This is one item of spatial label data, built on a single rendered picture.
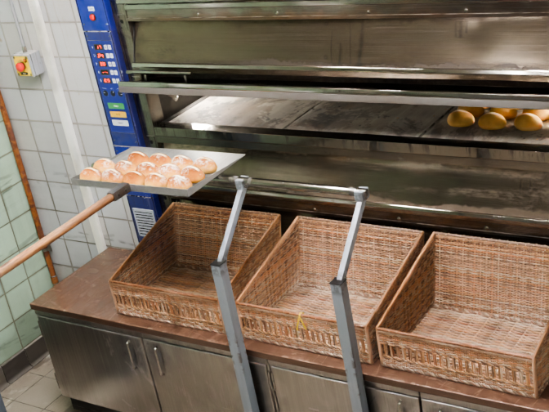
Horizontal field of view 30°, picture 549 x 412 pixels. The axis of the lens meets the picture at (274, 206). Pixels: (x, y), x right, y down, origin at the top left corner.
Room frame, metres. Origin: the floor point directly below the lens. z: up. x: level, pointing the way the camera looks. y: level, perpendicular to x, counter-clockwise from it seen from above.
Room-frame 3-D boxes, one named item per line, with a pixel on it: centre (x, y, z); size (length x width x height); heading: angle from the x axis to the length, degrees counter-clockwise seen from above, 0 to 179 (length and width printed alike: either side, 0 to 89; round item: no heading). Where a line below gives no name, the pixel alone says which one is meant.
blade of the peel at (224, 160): (3.55, 0.40, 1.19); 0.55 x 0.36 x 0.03; 53
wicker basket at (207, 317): (3.64, 0.34, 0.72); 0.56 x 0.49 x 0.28; 53
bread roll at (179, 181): (3.32, 0.31, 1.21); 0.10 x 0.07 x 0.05; 56
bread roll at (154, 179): (3.38, 0.39, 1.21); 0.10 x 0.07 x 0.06; 49
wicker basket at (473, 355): (2.91, -0.61, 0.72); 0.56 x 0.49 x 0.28; 51
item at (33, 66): (4.38, 0.93, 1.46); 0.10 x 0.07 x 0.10; 52
